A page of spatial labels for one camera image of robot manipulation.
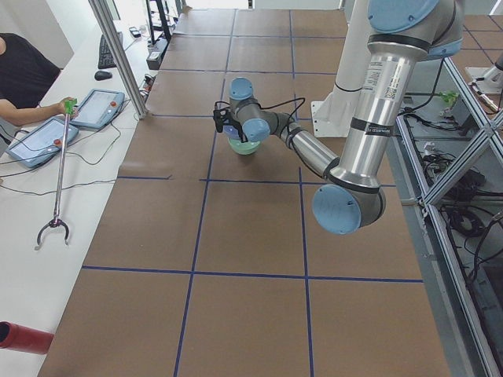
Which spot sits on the black keyboard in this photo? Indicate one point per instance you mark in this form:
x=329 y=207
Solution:
x=105 y=57

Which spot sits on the blue ceramic bowl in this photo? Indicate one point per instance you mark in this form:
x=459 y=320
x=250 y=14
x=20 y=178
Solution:
x=231 y=132

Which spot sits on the aluminium frame post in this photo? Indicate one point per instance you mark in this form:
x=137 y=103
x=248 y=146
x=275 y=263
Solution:
x=105 y=21

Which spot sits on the teach pendant tablet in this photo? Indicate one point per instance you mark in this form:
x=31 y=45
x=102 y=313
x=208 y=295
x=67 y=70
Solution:
x=40 y=145
x=98 y=109

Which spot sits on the green ceramic bowl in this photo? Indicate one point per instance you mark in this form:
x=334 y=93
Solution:
x=244 y=148

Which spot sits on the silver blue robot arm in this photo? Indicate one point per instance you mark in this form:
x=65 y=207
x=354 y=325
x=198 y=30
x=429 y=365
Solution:
x=385 y=40

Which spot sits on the person's hand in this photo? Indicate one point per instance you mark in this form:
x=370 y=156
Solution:
x=68 y=106

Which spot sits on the near teach pendant tablet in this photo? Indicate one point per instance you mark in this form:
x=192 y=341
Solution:
x=40 y=145

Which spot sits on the silver reacher grabber tool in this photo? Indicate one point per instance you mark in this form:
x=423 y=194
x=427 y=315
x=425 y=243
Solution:
x=56 y=220

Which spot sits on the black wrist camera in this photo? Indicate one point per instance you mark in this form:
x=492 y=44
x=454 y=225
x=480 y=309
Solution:
x=221 y=118

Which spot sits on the person in black shirt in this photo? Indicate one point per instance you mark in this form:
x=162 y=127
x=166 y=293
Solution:
x=26 y=77

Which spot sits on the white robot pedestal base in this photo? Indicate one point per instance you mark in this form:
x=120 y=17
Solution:
x=332 y=117

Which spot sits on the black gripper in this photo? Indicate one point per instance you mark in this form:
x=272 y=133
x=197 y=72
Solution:
x=236 y=129

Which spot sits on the far teach pendant tablet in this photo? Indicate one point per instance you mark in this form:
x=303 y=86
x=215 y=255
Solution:
x=98 y=109

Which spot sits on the black computer mouse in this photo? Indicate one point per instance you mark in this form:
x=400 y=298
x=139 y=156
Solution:
x=102 y=75

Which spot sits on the red cylinder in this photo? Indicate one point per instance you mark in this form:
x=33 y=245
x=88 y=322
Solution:
x=20 y=338

